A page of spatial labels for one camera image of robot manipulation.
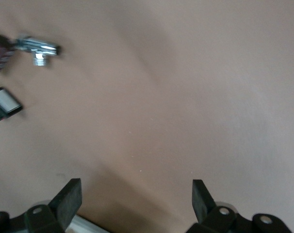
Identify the black white rectangular switch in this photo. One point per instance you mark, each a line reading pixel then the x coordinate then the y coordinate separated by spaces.
pixel 5 100

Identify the white drawer cabinet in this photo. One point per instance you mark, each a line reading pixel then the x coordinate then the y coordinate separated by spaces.
pixel 85 226

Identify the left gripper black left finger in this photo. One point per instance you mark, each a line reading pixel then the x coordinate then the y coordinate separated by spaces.
pixel 64 206

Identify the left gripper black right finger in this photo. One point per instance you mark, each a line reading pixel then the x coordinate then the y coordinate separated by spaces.
pixel 202 206

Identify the silver metal valve fitting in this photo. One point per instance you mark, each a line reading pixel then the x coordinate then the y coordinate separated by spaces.
pixel 40 46

